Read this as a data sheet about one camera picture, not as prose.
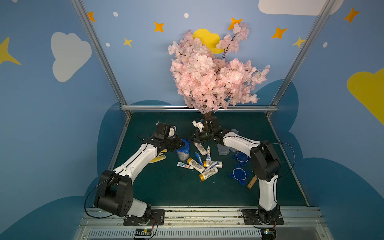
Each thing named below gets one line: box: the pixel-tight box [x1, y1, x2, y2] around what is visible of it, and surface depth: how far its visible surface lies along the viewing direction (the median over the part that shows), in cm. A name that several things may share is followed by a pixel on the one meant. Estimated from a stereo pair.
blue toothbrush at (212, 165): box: [205, 161, 220, 171], surface depth 92 cm
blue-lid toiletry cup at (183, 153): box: [175, 138, 190, 161], surface depth 88 cm
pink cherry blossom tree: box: [167, 23, 270, 120], surface depth 72 cm
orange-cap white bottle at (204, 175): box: [199, 166, 219, 182], surface depth 90 cm
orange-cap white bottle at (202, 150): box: [193, 142, 208, 156], surface depth 100 cm
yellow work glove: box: [149, 151, 168, 163], surface depth 97 cm
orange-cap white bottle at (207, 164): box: [203, 161, 223, 168], surface depth 93 cm
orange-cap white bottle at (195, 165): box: [187, 158, 205, 173], surface depth 92 cm
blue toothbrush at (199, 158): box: [194, 152, 204, 166], surface depth 97 cm
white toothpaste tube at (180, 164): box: [177, 161, 194, 170], surface depth 95 cm
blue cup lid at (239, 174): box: [232, 168, 247, 181], surface depth 90 cm
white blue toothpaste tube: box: [206, 146, 211, 161], surface depth 98 cm
